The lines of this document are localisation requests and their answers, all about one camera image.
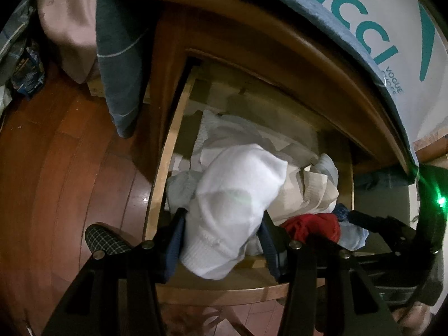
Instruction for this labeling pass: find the beige underwear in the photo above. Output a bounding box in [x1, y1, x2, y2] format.
[273, 163, 340, 225]

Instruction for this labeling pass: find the plaid slipper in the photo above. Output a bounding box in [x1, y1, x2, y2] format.
[85, 225, 132, 255]

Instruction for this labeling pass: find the person's right hand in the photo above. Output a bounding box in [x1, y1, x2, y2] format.
[399, 303, 436, 336]

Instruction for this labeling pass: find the red underwear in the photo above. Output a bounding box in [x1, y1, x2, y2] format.
[282, 213, 342, 244]

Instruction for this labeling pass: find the blue-grey striped towel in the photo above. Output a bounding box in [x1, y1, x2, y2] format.
[95, 0, 421, 176]

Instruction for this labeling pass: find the pile of white clothes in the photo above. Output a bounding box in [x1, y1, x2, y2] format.
[191, 110, 316, 173]

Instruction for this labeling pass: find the blue packet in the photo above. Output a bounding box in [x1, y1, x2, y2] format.
[10, 38, 46, 97]

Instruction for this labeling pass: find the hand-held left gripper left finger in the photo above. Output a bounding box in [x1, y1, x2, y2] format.
[42, 207, 188, 336]

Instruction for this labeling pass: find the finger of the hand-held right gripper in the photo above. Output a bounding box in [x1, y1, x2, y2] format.
[350, 211, 416, 250]

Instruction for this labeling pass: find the wooden drawer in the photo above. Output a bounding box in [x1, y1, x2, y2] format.
[142, 56, 356, 307]

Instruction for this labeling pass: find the wooden nightstand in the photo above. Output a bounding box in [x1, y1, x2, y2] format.
[124, 0, 419, 186]

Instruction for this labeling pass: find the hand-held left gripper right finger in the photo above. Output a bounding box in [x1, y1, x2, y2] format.
[259, 212, 403, 336]

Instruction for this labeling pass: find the white bag with teal print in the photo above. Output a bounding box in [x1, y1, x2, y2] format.
[297, 0, 448, 146]

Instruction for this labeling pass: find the pale blue cloth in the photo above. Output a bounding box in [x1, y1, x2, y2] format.
[316, 153, 339, 183]

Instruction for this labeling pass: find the grey striped cloth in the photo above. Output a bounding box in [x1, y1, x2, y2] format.
[0, 0, 36, 88]

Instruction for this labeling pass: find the white sock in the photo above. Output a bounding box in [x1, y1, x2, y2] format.
[180, 143, 288, 281]

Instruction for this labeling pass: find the pink patterned bedding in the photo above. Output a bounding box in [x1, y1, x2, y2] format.
[37, 0, 113, 85]

